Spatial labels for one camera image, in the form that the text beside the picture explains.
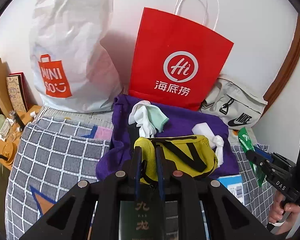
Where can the white Miniso plastic bag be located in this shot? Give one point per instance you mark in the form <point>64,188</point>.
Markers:
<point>72,71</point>

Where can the person's right hand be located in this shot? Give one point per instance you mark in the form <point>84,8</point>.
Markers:
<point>276,213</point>

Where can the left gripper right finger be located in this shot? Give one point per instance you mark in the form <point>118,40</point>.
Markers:
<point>159,154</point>

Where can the grey plaid bed sheet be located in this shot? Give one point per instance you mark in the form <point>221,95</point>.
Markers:
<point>53,155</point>

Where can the purple folded towel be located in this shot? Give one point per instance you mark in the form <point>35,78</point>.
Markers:
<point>181,121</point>

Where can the yellow mesh pouch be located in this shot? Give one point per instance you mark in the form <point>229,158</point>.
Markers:
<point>191,154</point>

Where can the patterned book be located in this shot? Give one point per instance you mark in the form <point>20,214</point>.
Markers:
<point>16,90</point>

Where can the white and green sock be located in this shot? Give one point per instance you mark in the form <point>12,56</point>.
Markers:
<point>148,118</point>

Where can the blue tissue pack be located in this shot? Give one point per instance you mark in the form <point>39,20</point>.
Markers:
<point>235,185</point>

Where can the wooden bed headboard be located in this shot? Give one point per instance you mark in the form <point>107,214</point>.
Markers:
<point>5,102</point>

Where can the beige Nike waist bag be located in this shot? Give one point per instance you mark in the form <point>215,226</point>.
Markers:
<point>236,104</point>

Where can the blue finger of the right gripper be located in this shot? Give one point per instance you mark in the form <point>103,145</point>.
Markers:
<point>264,154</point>
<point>258,161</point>

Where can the white knotted tissue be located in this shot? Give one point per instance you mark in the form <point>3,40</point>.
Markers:
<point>218,143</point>

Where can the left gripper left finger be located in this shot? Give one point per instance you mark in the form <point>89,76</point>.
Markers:
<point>136,170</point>

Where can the red paper shopping bag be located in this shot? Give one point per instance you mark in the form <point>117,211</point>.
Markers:
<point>176,61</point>

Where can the green wipe packet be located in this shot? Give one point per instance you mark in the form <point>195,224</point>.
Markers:
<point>247,144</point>

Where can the brown wooden door frame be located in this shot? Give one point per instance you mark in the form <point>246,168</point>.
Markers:
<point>286,70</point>

